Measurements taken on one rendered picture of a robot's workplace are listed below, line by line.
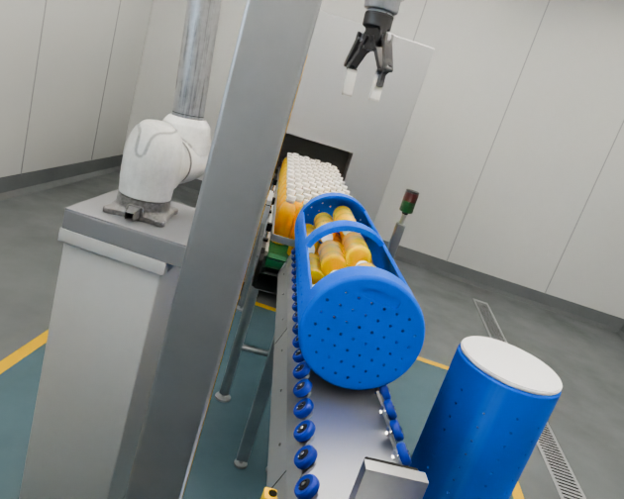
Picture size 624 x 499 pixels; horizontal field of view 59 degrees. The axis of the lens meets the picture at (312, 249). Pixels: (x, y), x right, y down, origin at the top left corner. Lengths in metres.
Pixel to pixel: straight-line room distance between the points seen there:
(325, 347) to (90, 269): 0.76
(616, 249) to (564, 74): 1.95
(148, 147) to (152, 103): 5.06
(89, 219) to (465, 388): 1.11
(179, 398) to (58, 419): 1.38
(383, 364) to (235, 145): 0.88
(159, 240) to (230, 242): 1.05
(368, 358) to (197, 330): 0.76
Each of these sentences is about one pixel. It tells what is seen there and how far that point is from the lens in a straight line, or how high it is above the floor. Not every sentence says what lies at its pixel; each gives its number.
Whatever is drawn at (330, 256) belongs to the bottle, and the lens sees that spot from 1.51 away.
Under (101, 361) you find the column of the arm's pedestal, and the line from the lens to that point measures 1.79.
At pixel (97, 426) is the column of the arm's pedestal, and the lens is 1.91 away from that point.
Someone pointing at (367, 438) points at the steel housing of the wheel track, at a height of 0.93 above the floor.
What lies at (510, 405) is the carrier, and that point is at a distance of 1.51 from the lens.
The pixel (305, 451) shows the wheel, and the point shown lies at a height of 0.97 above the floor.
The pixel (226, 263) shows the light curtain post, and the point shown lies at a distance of 0.52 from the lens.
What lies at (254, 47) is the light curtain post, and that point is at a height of 1.59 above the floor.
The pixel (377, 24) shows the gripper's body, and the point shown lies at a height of 1.76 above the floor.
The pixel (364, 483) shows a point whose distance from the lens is 0.88.
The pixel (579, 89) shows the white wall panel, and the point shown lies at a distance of 6.43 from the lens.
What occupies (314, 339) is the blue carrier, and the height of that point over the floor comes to 1.06.
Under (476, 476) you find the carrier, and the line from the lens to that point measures 1.61.
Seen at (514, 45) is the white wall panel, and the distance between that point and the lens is 6.28.
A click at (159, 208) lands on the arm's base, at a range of 1.67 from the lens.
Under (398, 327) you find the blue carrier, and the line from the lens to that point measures 1.24.
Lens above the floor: 1.58
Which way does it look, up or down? 16 degrees down
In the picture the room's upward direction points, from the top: 18 degrees clockwise
